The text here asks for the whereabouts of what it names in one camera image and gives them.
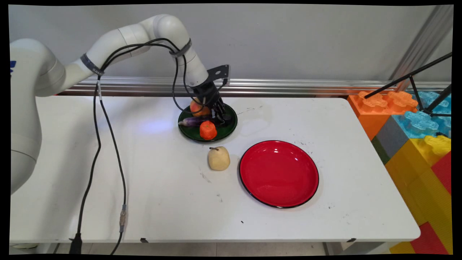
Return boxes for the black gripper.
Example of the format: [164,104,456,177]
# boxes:
[189,80,232,126]

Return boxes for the purple toy eggplant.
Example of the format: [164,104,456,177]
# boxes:
[178,116,217,127]

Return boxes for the orange toy tangerine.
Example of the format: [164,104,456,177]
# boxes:
[199,120,218,141]

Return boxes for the red yellow toy apple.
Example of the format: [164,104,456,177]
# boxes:
[190,97,212,117]

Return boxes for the dark green plate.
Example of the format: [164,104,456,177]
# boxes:
[178,102,238,143]

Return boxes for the beige toy pear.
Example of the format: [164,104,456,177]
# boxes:
[208,146,231,171]

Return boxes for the red plate black rim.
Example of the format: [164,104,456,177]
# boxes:
[239,140,319,209]

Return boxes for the orange giant building block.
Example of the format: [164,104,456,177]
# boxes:
[347,90,419,141]

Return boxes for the green giant building block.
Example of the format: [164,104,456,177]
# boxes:
[371,135,391,166]

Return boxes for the grey giant building block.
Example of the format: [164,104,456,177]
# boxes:
[375,116,410,159]

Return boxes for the translucent blue building block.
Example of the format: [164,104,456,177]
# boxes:
[411,90,452,138]
[392,110,440,139]

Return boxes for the yellow giant building block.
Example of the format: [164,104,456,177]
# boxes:
[384,134,452,226]

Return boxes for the black tripod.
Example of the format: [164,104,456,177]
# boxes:
[364,52,452,118]

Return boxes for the red giant building block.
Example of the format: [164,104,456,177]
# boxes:
[431,151,452,195]

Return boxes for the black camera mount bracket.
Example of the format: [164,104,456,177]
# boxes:
[207,65,230,87]

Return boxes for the aluminium rail profile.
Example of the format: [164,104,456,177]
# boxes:
[58,77,452,97]

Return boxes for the dark velcro cable strap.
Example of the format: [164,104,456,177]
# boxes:
[169,38,192,58]
[80,53,105,76]

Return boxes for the black cable silver connector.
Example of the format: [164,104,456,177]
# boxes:
[96,38,231,255]

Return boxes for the white table leg frame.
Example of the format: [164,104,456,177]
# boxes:
[322,241,392,255]

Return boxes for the black cable with plug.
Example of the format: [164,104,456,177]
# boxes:
[69,38,217,255]

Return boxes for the aluminium diagonal post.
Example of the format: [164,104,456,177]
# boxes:
[389,4,453,92]

